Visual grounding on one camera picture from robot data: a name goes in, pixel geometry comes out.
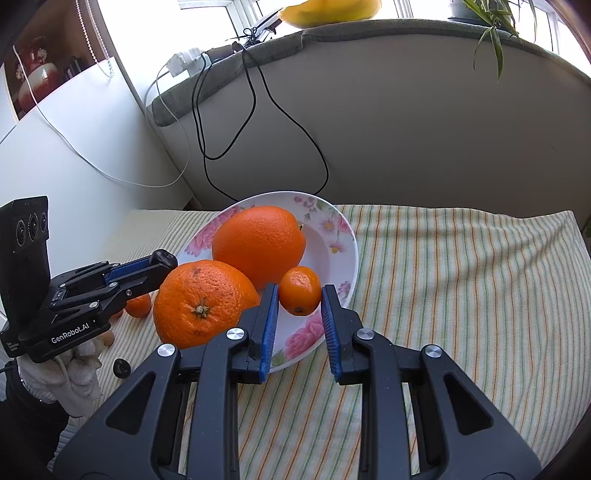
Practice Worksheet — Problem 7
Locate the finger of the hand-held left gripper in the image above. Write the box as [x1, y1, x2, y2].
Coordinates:
[50, 249, 179, 298]
[47, 276, 163, 320]

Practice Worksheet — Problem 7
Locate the grey window sill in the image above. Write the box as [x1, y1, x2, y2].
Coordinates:
[151, 17, 591, 129]

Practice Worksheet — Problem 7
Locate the black cable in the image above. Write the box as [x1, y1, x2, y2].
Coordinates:
[191, 28, 331, 204]

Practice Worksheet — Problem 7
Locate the white refrigerator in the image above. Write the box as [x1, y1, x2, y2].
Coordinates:
[0, 58, 197, 287]

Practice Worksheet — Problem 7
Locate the small tangerine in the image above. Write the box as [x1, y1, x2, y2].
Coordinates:
[124, 293, 152, 319]
[279, 266, 322, 317]

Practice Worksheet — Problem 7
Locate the yellow bowl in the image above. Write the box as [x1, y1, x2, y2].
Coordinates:
[278, 0, 383, 27]

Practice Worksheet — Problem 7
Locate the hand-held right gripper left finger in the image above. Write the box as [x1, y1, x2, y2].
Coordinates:
[48, 283, 281, 480]

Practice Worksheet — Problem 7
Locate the person's left hand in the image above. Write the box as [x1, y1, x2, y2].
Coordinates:
[18, 328, 114, 416]

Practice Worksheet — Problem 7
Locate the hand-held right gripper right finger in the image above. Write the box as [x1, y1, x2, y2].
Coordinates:
[321, 284, 543, 480]

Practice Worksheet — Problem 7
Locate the striped tablecloth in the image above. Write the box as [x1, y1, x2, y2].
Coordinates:
[60, 203, 591, 480]

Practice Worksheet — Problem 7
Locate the small black device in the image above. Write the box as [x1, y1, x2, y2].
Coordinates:
[256, 8, 283, 35]

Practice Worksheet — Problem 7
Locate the potted spider plant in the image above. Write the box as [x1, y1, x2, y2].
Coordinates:
[448, 0, 539, 81]

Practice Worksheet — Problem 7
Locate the white cable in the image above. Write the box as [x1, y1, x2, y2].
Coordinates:
[13, 44, 206, 188]

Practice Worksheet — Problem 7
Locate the white bead blind cord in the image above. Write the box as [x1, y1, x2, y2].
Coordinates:
[76, 0, 115, 78]

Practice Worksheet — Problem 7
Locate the red vase picture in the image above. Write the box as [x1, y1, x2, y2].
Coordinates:
[2, 28, 70, 121]

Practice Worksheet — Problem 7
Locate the large bumpy orange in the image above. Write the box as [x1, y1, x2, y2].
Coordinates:
[153, 260, 262, 350]

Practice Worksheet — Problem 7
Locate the person's left forearm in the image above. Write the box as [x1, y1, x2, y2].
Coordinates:
[0, 362, 70, 467]

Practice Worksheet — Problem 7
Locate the smooth orange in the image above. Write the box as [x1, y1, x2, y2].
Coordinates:
[211, 206, 307, 291]

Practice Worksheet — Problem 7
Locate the floral white plate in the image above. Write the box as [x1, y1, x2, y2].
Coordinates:
[178, 191, 359, 374]

